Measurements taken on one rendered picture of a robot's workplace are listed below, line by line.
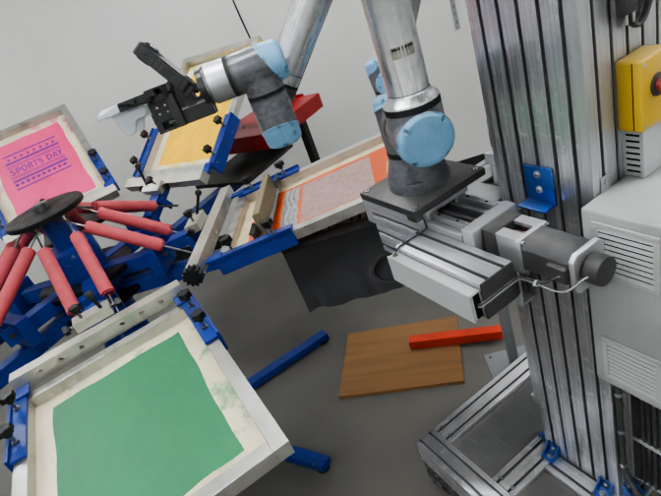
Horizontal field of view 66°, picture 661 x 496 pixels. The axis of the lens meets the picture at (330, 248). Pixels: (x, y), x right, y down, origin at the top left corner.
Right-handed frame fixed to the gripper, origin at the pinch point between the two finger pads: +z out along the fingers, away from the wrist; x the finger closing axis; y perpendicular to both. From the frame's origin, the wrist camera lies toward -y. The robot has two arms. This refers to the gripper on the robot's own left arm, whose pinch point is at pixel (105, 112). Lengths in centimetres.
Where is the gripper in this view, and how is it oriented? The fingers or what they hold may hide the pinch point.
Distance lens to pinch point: 108.0
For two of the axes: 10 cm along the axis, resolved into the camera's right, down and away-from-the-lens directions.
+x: -0.8, -3.5, 9.3
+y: 3.4, 8.7, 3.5
